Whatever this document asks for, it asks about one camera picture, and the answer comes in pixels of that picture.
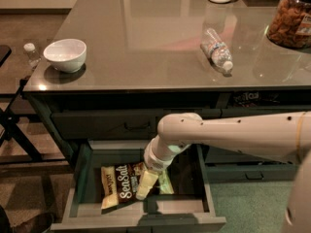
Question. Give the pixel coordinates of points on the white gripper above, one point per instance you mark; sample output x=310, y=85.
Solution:
x=153, y=160

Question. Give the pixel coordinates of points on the brown sea salt chip bag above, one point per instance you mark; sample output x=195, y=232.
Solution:
x=120, y=183

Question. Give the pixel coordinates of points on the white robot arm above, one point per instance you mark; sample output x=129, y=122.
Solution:
x=279, y=137

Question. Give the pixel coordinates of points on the open grey middle drawer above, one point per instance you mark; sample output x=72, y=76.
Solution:
x=189, y=209

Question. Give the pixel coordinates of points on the grey top left drawer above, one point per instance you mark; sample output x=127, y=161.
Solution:
x=132, y=124

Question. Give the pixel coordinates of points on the grey counter cabinet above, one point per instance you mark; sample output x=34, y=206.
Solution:
x=146, y=54

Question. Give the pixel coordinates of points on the dark snack bag in drawer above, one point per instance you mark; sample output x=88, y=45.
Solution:
x=254, y=99

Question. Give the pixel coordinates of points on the clear plastic water bottle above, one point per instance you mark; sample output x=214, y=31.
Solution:
x=216, y=50

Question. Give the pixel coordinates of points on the white ceramic bowl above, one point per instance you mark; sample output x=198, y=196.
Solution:
x=66, y=55

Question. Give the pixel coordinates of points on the small bottle with white cap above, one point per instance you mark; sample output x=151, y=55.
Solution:
x=34, y=56

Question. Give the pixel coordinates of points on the black folding table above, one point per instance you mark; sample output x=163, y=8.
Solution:
x=9, y=120

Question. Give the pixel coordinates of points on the clear jar of nuts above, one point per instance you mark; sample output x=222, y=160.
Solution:
x=291, y=25

